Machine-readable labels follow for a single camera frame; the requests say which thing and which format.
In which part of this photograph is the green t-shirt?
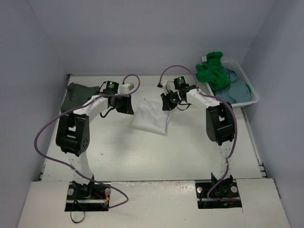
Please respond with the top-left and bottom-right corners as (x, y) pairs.
(195, 51), (252, 95)

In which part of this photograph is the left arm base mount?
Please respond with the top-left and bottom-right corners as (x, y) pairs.
(65, 182), (111, 212)

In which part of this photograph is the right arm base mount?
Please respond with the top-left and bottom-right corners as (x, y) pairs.
(195, 180), (242, 209)

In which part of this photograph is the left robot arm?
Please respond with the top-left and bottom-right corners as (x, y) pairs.
(56, 81), (134, 199)

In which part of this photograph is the white plastic laundry basket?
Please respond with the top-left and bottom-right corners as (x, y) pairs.
(206, 59), (259, 108)

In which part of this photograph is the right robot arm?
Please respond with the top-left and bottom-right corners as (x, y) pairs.
(157, 76), (236, 196)

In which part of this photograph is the light blue t-shirt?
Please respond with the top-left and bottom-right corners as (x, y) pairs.
(215, 68), (251, 104)

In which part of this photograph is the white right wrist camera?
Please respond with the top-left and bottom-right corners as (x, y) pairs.
(157, 80), (169, 90)

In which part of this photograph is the white t-shirt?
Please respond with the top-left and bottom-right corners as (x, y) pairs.
(131, 99), (173, 135)

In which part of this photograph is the dark grey t-shirt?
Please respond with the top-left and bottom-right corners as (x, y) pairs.
(60, 83), (100, 113)

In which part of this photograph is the black loop cable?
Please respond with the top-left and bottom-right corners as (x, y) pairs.
(70, 200), (86, 223)

